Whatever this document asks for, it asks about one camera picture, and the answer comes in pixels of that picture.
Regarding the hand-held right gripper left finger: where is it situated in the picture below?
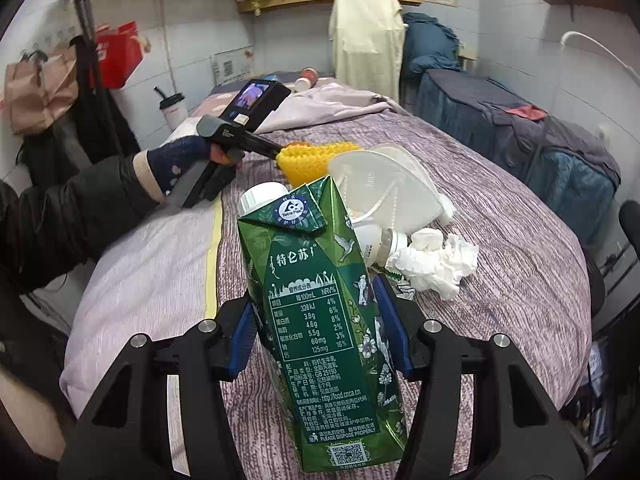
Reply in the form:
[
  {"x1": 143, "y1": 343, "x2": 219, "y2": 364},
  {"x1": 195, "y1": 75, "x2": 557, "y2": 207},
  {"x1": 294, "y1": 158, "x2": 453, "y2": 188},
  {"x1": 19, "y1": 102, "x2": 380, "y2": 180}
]
[{"x1": 57, "y1": 296, "x2": 261, "y2": 480}]

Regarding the pink dotted blanket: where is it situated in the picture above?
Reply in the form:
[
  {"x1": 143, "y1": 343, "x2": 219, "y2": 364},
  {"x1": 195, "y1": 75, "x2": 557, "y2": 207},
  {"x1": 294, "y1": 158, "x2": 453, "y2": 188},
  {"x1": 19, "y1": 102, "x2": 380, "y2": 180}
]
[{"x1": 170, "y1": 77, "x2": 401, "y2": 136}]

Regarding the black tripod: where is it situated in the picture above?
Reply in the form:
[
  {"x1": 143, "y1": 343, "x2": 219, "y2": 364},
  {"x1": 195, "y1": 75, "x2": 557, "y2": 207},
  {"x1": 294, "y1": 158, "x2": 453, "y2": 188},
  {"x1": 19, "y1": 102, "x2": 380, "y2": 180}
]
[{"x1": 72, "y1": 0, "x2": 108, "y2": 161}]

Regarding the white lamp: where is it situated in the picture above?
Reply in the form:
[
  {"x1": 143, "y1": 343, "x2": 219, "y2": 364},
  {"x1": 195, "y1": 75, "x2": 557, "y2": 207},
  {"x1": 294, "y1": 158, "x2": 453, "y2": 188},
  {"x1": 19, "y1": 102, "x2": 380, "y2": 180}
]
[{"x1": 560, "y1": 31, "x2": 640, "y2": 91}]

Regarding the brown paper bag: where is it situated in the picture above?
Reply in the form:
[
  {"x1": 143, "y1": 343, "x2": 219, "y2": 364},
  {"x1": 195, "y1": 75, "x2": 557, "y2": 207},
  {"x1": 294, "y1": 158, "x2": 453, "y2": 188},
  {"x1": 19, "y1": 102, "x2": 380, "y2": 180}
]
[{"x1": 4, "y1": 47, "x2": 81, "y2": 135}]

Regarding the cream cloth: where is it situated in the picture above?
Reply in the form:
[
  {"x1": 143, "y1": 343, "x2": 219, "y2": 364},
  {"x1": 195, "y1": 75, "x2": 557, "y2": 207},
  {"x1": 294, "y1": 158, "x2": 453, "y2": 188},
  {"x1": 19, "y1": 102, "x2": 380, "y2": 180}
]
[{"x1": 329, "y1": 0, "x2": 406, "y2": 103}]

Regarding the dark grey cloth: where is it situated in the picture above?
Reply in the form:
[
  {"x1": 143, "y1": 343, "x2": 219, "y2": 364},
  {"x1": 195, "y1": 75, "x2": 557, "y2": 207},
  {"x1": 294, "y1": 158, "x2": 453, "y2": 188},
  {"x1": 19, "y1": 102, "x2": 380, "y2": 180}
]
[{"x1": 480, "y1": 100, "x2": 622, "y2": 186}]

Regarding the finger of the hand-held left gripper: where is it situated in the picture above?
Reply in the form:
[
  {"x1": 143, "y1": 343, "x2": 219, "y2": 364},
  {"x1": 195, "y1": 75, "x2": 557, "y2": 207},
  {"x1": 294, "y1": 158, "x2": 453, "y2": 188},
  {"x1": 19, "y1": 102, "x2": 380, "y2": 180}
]
[{"x1": 244, "y1": 131, "x2": 286, "y2": 161}]

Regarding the translucent plastic food container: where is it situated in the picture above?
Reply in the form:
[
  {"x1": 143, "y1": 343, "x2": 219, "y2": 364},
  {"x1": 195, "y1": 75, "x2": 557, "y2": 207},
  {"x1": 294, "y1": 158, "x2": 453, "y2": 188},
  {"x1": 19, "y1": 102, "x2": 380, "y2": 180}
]
[{"x1": 327, "y1": 143, "x2": 456, "y2": 226}]

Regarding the red cloth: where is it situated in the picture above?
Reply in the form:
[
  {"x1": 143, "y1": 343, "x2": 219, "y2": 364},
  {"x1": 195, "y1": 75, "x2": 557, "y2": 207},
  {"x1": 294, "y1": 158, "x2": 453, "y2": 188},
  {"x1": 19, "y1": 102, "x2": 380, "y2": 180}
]
[{"x1": 505, "y1": 105, "x2": 548, "y2": 122}]

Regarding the yellow foam fruit net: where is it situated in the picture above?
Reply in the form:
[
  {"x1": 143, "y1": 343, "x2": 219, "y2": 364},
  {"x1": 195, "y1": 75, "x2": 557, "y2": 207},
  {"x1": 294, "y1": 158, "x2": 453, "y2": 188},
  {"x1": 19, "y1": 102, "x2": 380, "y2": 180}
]
[{"x1": 276, "y1": 141, "x2": 362, "y2": 188}]

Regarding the purple striped bed cover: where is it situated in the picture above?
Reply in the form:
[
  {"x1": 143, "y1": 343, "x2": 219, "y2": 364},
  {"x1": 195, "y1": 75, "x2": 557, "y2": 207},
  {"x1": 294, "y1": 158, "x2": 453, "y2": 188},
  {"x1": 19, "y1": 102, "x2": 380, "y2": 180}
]
[{"x1": 60, "y1": 105, "x2": 593, "y2": 480}]

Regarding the bed with dark blue cover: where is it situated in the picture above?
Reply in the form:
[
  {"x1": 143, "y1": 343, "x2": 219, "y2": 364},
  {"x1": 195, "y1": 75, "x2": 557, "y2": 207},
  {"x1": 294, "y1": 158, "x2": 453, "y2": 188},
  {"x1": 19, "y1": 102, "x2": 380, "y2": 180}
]
[{"x1": 412, "y1": 69, "x2": 623, "y2": 246}]

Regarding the green milk carton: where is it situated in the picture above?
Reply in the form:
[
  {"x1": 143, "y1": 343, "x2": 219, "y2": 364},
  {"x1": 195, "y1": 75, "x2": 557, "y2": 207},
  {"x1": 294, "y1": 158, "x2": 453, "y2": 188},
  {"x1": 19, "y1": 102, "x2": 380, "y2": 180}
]
[{"x1": 236, "y1": 175, "x2": 408, "y2": 473}]

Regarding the person's left forearm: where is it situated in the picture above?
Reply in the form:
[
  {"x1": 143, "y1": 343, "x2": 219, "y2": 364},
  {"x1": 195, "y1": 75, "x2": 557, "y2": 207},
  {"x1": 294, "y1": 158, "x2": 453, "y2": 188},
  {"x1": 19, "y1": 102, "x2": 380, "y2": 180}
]
[{"x1": 0, "y1": 152, "x2": 166, "y2": 301}]

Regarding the white wall notice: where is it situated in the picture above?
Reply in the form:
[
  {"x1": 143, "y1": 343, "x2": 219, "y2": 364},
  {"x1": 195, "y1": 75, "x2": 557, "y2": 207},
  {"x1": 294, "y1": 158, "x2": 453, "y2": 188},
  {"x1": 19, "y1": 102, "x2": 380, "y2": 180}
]
[{"x1": 212, "y1": 46, "x2": 255, "y2": 87}]

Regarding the small white plastic bottle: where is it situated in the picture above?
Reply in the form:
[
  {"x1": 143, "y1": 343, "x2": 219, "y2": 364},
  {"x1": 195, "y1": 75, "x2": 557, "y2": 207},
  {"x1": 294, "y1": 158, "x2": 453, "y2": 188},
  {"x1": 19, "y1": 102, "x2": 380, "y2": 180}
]
[{"x1": 350, "y1": 222, "x2": 411, "y2": 268}]

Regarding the red paper bag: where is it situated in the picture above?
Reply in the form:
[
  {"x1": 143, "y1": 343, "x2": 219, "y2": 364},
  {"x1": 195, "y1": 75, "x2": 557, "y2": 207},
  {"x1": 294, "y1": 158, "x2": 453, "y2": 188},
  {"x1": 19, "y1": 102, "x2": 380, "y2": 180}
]
[{"x1": 95, "y1": 21, "x2": 146, "y2": 90}]

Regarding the white tissue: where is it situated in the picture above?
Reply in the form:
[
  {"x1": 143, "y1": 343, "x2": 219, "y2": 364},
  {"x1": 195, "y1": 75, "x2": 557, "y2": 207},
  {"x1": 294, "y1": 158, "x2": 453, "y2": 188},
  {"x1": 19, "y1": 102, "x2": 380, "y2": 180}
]
[{"x1": 385, "y1": 227, "x2": 480, "y2": 301}]

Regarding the clear green-printed plastic wrapper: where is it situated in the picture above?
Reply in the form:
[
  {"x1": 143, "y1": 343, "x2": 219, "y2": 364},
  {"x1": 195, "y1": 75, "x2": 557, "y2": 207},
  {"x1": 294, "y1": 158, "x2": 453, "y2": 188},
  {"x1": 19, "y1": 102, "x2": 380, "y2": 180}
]
[{"x1": 370, "y1": 267, "x2": 417, "y2": 302}]

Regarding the black chair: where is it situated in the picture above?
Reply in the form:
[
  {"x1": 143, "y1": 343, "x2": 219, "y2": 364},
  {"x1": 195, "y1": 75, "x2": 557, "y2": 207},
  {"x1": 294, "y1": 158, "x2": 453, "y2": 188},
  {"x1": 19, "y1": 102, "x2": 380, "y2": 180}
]
[{"x1": 582, "y1": 199, "x2": 640, "y2": 331}]

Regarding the blue cloth pile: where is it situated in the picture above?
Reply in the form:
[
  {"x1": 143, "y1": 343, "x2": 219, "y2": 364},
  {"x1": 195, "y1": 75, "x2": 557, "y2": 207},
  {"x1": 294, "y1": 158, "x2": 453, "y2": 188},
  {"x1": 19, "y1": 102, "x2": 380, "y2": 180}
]
[{"x1": 400, "y1": 12, "x2": 463, "y2": 78}]

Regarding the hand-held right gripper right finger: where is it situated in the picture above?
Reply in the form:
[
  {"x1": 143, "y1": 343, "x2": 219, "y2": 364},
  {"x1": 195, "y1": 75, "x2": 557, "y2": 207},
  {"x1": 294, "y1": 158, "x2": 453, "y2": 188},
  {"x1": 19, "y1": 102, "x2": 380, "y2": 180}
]
[{"x1": 371, "y1": 274, "x2": 588, "y2": 480}]

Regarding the plastic cup with straw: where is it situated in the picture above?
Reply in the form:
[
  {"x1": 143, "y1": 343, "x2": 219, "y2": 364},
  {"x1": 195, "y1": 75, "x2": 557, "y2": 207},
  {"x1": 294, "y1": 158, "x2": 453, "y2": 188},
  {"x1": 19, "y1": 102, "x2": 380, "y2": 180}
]
[{"x1": 154, "y1": 86, "x2": 190, "y2": 131}]

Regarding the person's left hand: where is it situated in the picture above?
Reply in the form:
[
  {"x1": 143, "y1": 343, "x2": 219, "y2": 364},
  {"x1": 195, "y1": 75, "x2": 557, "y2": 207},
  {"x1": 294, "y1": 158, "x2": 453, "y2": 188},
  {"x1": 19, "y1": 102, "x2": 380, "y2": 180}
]
[{"x1": 132, "y1": 135, "x2": 244, "y2": 203}]

